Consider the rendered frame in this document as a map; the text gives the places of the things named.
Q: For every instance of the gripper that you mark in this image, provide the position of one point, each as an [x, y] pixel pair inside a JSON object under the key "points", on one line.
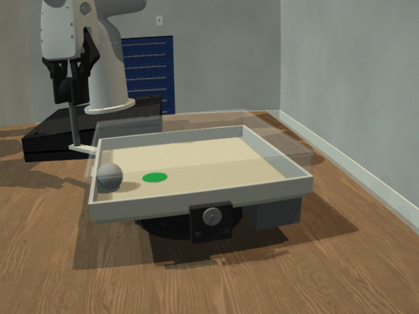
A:
{"points": [[70, 27]]}

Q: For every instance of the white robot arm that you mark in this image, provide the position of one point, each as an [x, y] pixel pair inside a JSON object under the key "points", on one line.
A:
{"points": [[107, 82]]}

